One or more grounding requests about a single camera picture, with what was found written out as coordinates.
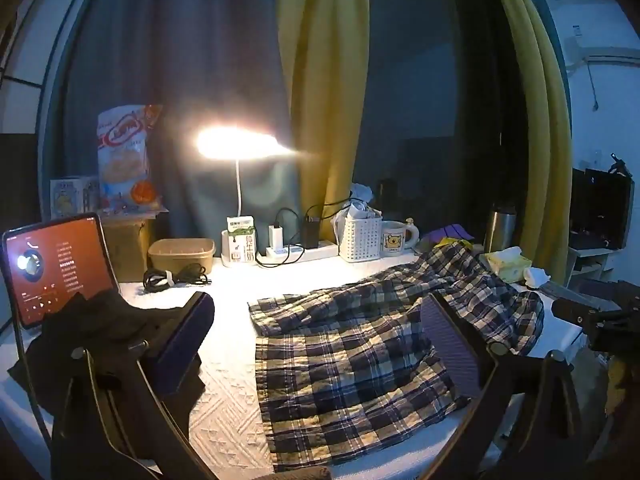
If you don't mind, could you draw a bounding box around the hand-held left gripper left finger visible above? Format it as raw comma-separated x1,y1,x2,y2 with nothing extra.
52,290,216,480

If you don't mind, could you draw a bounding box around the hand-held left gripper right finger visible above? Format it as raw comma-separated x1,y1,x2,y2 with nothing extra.
420,292,583,480

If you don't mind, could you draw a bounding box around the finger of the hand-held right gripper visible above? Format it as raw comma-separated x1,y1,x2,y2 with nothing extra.
552,299,618,325

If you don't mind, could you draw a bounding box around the plaid checked shirt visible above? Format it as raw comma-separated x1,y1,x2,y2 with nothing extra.
247,245,546,473

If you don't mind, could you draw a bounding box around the white shelf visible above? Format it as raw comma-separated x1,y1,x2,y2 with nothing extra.
567,247,626,286

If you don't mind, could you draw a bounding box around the crumpled white tissue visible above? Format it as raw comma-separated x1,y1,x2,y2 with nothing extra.
523,266,551,288

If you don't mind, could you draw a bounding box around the white textured table cover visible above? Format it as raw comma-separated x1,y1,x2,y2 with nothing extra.
0,250,586,480

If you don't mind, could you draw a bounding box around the black cloth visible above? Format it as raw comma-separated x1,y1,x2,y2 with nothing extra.
7,290,208,461

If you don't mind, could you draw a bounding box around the yellow tissue pack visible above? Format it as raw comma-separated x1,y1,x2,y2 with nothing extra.
480,246,532,283

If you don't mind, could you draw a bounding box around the tan plastic container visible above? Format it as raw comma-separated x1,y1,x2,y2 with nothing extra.
148,238,216,276

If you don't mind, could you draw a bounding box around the black monitor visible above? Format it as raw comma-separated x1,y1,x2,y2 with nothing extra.
570,167,636,251

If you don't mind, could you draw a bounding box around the steel thermos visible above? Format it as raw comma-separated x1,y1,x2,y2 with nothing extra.
484,203,517,253

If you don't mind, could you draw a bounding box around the brown cardboard box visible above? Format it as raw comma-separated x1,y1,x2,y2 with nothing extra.
100,207,171,283

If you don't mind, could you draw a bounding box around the purple cloth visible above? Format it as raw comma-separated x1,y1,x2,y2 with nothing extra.
425,224,476,246

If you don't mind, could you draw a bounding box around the white green milk carton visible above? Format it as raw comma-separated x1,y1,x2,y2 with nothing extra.
226,216,256,263

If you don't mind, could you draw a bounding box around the white cartoon mug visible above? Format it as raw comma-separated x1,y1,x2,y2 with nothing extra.
382,218,420,253

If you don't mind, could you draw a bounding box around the white perforated basket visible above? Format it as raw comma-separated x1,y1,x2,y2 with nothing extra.
340,207,383,263

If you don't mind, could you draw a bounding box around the tablet with red screen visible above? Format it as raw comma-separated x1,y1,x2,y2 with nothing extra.
1,213,121,331

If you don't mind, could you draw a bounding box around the white power strip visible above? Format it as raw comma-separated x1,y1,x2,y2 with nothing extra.
265,240,340,262

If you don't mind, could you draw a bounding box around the black charger plug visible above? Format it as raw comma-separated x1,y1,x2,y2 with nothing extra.
301,216,321,249

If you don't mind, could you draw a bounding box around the crumpled plastic bag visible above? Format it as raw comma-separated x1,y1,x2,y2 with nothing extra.
345,182,381,221

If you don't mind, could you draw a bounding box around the large snack bag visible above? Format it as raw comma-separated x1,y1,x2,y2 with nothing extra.
96,104,166,211

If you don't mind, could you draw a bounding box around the white desk lamp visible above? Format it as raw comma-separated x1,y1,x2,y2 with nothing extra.
196,127,301,263

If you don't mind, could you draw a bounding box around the white air conditioner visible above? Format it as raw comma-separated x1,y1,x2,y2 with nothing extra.
565,45,640,68

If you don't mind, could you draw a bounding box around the blue curtain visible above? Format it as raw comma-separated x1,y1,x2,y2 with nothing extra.
65,0,301,261

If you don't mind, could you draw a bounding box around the coiled black cable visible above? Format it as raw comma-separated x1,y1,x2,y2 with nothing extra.
143,264,211,292

